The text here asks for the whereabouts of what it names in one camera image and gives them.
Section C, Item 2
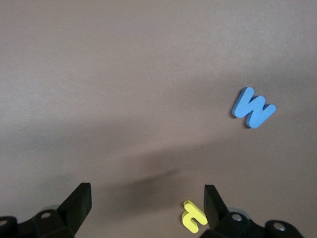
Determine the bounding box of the yellow foam letter t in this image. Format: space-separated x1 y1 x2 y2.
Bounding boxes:
182 200 209 234

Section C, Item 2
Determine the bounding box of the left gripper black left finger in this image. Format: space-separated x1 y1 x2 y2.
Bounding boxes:
0 182 93 238

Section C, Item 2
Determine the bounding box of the blue foam letter W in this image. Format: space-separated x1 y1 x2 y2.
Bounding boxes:
231 86 277 130

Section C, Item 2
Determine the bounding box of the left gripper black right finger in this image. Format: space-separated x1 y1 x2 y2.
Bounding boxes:
199 184 306 238

